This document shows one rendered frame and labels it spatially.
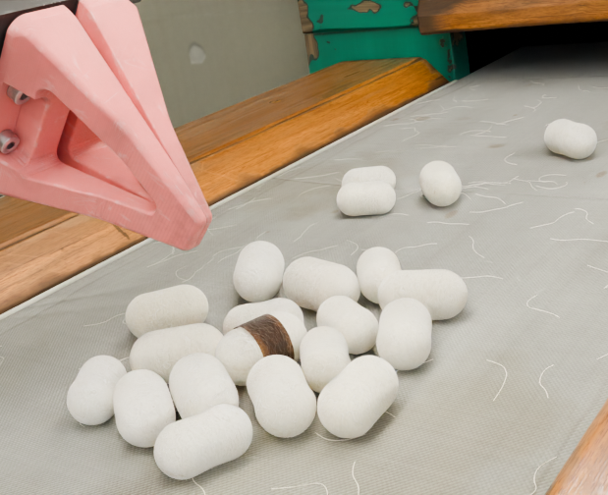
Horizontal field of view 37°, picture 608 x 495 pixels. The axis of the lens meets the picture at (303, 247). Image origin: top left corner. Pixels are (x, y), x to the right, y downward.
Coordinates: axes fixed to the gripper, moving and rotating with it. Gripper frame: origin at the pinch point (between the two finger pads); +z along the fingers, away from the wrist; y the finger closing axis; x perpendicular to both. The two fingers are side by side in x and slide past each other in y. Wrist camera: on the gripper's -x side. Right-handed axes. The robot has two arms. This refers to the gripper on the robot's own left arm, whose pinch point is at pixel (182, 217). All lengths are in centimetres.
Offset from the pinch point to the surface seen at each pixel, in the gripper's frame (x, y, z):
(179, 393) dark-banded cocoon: 5.3, -0.8, 3.1
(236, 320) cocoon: 6.6, 4.5, 1.8
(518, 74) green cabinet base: 14, 56, -5
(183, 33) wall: 87, 126, -82
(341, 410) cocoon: 1.7, 0.5, 7.5
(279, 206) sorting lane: 14.6, 20.7, -5.0
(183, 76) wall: 95, 126, -78
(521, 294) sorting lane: 2.4, 12.7, 9.0
